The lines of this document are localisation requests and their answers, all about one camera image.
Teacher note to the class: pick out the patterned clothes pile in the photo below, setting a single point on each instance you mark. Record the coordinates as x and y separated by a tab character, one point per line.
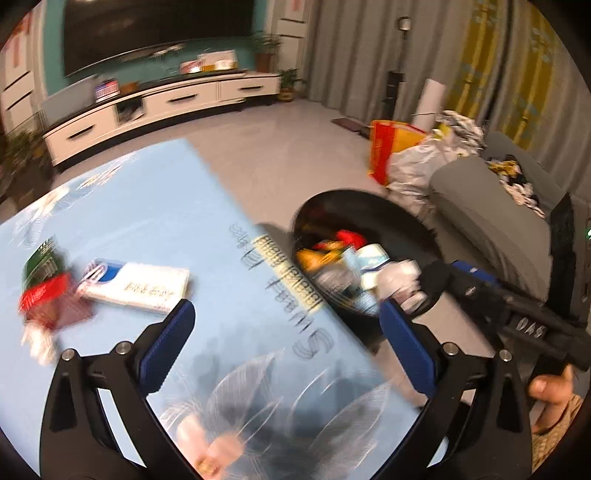
517	184

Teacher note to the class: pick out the orange and yellow bag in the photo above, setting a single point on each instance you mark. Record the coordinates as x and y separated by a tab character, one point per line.
388	147

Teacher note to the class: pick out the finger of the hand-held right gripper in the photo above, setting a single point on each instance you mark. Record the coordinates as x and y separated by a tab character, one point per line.
441	286
473	277

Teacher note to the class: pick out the white blue tissue packet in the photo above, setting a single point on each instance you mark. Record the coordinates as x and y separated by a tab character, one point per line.
143	288

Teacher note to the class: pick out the white plastic bag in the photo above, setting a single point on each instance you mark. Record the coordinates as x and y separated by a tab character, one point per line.
415	166

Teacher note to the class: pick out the person's right hand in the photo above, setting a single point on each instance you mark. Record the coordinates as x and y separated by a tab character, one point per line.
551	387

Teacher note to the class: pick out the clear printed plastic bag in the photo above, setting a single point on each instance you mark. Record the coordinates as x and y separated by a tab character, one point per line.
399	281

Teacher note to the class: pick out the yellow snack bag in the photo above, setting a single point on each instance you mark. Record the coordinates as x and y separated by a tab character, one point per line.
314	258

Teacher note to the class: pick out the white television cabinet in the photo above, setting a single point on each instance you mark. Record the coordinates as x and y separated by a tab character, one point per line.
184	97

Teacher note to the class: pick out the red and white box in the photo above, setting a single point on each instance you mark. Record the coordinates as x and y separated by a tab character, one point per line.
107	90

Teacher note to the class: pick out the yellow patterned curtain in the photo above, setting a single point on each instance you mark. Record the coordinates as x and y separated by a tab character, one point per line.
508	60

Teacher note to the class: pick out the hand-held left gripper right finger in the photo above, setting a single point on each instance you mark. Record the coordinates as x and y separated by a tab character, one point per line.
408	350

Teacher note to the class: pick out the grey curtain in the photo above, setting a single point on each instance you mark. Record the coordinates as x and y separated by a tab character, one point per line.
360	46

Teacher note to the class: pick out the cluster of potted plants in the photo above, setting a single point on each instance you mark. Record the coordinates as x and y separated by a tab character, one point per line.
21	157

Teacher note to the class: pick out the red hanging knot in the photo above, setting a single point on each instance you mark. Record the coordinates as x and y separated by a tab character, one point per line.
294	4
18	41

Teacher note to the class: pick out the small potted plant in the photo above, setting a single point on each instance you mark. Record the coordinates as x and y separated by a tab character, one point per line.
288	85

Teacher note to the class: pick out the white paper roll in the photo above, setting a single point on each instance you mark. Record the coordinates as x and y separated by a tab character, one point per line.
430	104

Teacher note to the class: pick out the red snack wrapper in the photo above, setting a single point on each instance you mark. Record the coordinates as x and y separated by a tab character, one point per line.
44	293

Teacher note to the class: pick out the grey sofa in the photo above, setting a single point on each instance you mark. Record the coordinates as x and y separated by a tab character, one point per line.
485	207

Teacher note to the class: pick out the grey flat panel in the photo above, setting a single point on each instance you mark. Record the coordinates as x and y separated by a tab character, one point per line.
69	104

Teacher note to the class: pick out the green snack packet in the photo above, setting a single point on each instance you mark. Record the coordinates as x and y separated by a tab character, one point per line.
44	261

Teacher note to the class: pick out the person's right forearm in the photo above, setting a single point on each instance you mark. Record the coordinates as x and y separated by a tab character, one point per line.
558	438

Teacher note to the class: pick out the tall potted plant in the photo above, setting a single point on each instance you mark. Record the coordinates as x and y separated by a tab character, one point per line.
265	50

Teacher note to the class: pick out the blue floral tablecloth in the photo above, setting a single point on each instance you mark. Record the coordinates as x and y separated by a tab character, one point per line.
184	221

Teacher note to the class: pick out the black trash bin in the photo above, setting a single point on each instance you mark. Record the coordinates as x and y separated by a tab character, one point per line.
360	207

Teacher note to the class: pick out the black television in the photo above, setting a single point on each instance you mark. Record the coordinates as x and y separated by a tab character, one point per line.
157	27

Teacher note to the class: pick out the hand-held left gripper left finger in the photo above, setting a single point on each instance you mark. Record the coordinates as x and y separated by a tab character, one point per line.
168	344

